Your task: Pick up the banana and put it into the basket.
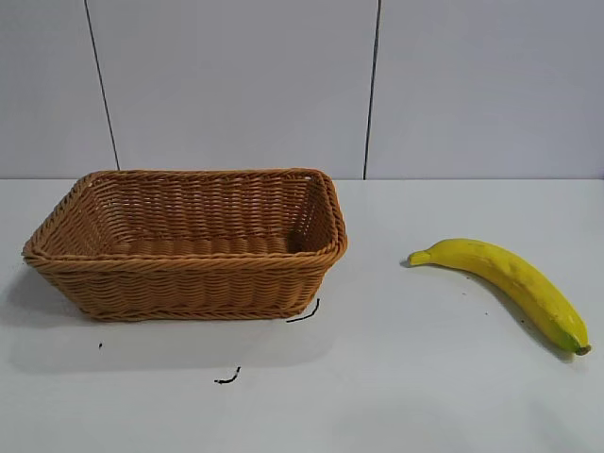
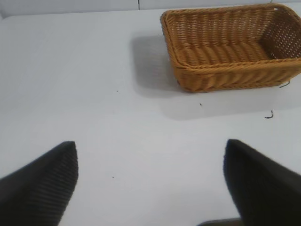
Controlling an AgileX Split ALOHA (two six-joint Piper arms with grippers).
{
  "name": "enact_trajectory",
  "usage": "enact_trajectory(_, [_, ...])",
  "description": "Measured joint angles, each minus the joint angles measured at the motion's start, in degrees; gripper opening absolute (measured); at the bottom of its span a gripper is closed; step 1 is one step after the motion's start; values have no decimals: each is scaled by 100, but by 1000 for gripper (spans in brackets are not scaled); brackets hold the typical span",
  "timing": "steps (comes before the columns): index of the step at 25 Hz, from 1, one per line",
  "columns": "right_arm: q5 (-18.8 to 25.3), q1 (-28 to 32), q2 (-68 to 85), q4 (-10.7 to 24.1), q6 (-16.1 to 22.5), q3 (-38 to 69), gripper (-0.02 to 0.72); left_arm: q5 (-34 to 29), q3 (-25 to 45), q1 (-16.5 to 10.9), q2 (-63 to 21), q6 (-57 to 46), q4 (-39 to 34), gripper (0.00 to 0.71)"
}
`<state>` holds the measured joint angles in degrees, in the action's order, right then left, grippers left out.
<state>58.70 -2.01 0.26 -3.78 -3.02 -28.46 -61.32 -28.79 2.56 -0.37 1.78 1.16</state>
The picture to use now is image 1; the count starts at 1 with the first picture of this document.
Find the yellow banana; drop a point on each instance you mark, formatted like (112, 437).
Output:
(524, 283)

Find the brown woven wicker basket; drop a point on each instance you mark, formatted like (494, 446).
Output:
(189, 278)

